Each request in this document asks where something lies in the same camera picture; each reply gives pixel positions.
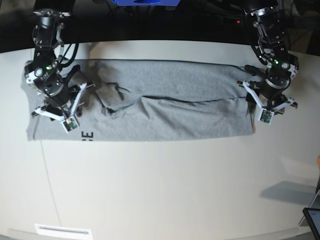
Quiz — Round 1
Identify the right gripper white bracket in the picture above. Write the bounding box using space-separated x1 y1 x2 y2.
31 81 95 133

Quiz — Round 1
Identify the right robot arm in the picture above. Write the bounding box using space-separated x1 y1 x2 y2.
24 0 95 133

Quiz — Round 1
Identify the white label strip on table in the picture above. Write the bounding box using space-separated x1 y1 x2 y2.
34 224 93 240

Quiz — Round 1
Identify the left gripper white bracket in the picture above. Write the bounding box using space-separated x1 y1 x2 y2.
237 81 298 125

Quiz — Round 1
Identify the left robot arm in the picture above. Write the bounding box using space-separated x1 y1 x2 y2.
238 0 299 125

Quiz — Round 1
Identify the grey T-shirt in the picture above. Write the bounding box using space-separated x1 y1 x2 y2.
26 59 259 142

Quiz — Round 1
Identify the tablet with black frame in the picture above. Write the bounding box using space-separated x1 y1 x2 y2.
302 207 320 240

